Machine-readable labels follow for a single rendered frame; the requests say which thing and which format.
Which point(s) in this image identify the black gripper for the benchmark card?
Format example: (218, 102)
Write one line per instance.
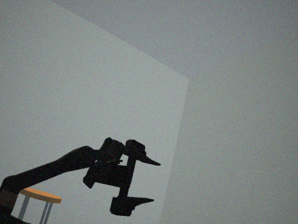
(122, 204)

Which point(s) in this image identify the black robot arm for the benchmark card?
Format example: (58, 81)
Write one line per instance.
(107, 157)

